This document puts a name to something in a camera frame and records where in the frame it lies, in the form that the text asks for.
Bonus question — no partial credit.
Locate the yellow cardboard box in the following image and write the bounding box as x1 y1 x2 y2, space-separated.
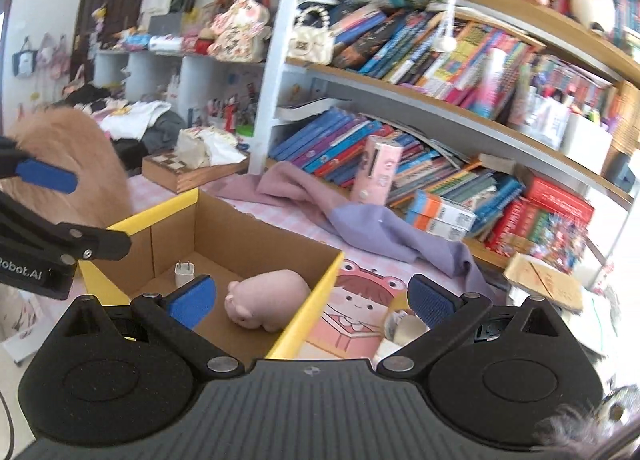
79 190 344 364

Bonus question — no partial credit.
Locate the red dictionary book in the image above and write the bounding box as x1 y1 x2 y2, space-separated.
515 172 594 239

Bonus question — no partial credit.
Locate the pink cylindrical toy case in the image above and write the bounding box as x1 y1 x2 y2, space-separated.
350 135 404 205

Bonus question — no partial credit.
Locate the small white charger plug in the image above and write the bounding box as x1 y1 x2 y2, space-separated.
174 261 195 289

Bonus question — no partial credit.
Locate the upper orange white box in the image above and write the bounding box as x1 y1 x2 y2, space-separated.
408 190 476 230

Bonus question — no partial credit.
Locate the pink plush pig toy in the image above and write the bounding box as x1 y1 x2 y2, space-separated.
224 269 311 333

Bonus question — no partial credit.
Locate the crumpled white paper bag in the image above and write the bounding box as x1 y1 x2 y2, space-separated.
175 126 246 168

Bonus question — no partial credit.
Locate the pink and purple cloth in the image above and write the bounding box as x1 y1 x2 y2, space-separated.
208 162 494 297

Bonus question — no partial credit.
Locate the orange white cat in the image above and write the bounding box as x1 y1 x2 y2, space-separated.
1 108 132 228

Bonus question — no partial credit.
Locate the white quilted handbag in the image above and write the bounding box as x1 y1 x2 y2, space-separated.
286 6 335 65

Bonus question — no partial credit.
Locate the lower orange white box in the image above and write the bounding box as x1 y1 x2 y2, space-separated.
405 212 466 242

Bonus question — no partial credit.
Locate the yellow tape roll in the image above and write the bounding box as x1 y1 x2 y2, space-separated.
383 309 430 346

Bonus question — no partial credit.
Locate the orange white box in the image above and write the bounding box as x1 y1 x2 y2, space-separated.
408 190 476 230
405 212 466 242

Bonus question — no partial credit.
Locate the wooden chess box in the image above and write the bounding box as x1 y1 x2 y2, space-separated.
141 152 248 194

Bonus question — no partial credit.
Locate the pink cartoon table mat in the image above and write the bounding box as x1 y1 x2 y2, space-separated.
127 174 482 360

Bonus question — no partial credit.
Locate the stack of books and papers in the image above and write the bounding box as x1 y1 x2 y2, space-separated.
503 253 616 357

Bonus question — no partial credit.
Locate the white bookshelf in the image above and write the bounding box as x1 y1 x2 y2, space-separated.
248 0 639 272

